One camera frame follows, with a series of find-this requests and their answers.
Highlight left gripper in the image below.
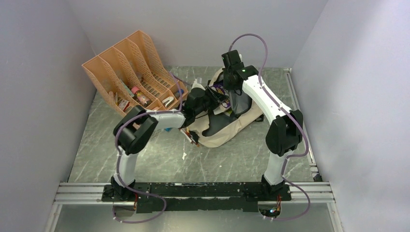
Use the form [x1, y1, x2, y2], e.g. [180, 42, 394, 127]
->
[195, 86, 230, 116]

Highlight purple book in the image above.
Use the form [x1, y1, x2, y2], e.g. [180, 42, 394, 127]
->
[210, 84, 231, 110]

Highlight beige canvas backpack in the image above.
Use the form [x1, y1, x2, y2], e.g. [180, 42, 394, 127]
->
[185, 68, 264, 148]

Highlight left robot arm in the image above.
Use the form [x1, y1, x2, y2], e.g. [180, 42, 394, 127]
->
[111, 87, 228, 201]

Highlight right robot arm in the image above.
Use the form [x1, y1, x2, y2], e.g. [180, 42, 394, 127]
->
[221, 50, 303, 200]

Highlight green white card pack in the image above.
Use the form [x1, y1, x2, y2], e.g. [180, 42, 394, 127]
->
[120, 80, 134, 98]

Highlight blue-capped grey bottle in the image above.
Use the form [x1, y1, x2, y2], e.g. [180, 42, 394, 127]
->
[174, 89, 184, 99]

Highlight white stapler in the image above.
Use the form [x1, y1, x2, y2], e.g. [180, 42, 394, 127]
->
[161, 96, 175, 108]

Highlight white red-capped marker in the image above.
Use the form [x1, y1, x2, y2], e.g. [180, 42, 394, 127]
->
[179, 128, 197, 145]

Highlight pink-capped glitter bottle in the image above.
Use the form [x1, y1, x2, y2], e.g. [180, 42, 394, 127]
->
[131, 86, 152, 107]

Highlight orange plastic file organizer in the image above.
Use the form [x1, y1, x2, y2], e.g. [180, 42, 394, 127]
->
[82, 30, 188, 116]

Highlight red small box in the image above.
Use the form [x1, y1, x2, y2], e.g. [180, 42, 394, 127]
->
[117, 99, 130, 112]

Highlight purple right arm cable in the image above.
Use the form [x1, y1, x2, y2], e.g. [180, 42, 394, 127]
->
[228, 33, 311, 222]

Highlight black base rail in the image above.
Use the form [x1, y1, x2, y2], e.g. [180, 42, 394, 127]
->
[101, 180, 292, 213]

